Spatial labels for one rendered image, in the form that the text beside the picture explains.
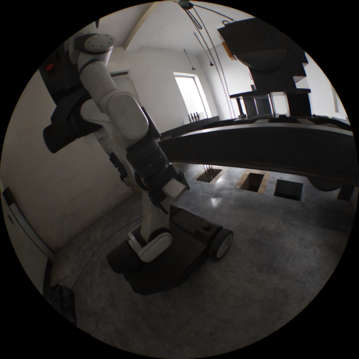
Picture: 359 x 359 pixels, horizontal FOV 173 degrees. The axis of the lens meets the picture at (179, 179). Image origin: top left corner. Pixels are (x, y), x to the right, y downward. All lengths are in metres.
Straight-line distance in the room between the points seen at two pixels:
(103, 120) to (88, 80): 0.18
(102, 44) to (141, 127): 0.25
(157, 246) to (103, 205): 1.50
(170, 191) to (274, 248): 0.76
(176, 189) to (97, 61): 0.38
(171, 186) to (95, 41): 0.43
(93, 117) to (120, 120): 0.21
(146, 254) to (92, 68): 0.70
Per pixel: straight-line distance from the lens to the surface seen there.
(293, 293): 0.85
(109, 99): 0.27
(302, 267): 0.90
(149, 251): 0.61
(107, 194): 1.95
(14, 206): 2.28
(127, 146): 0.27
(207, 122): 1.48
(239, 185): 1.34
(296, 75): 1.18
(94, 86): 0.31
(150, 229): 0.60
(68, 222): 2.16
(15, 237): 2.02
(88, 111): 0.46
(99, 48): 0.35
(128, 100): 0.27
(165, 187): 0.30
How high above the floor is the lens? 0.76
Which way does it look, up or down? 25 degrees down
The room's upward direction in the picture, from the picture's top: 21 degrees counter-clockwise
